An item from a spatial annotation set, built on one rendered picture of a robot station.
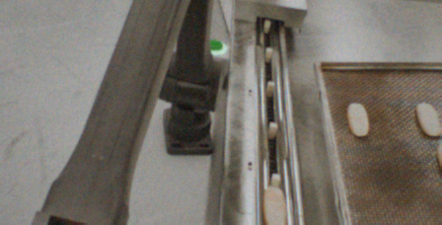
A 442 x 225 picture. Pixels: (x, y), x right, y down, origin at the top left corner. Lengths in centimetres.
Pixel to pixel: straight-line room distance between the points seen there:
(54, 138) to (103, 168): 58
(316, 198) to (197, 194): 21
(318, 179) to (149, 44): 59
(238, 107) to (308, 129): 16
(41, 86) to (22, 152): 20
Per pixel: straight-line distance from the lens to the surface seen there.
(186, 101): 92
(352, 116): 105
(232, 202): 87
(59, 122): 106
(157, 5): 53
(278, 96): 114
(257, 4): 136
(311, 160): 105
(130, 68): 49
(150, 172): 96
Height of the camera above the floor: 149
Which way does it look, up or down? 36 degrees down
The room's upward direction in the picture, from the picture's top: 10 degrees clockwise
